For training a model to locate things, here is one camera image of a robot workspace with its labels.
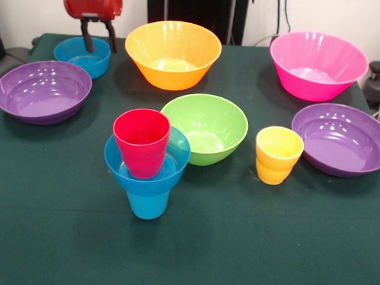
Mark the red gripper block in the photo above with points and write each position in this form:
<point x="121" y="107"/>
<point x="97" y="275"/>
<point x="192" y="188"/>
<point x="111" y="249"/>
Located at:
<point x="91" y="9"/>

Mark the red plastic cup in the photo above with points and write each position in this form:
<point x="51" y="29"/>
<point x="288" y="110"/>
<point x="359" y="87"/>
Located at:
<point x="140" y="159"/>

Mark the small blue plastic bowl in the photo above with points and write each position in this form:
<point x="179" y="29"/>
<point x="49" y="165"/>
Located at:
<point x="97" y="67"/>
<point x="145" y="185"/>

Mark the dark green tablecloth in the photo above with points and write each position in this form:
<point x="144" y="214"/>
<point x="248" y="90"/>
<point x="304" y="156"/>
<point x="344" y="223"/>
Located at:
<point x="183" y="245"/>

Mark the yellow plastic cup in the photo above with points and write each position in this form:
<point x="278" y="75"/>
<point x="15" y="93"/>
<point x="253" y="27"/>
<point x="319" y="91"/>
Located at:
<point x="273" y="170"/>

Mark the blue plastic cup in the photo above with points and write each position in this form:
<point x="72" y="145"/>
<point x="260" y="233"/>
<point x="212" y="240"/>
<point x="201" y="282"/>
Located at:
<point x="147" y="207"/>

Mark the pink plastic bowl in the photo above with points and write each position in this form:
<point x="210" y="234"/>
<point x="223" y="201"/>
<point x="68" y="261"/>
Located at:
<point x="314" y="85"/>

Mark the purple plastic bowl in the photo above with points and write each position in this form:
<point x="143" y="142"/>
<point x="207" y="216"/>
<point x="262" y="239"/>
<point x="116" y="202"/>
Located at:
<point x="41" y="98"/>
<point x="341" y="148"/>

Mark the green plastic bowl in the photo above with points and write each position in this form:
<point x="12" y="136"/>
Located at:
<point x="220" y="118"/>

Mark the grey rounded base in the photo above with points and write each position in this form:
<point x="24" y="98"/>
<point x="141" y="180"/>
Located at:
<point x="16" y="57"/>

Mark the orange plastic bowl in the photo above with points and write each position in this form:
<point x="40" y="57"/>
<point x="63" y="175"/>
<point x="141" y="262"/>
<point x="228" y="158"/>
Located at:
<point x="173" y="48"/>

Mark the small black table clamp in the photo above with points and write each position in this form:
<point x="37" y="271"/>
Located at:
<point x="36" y="40"/>

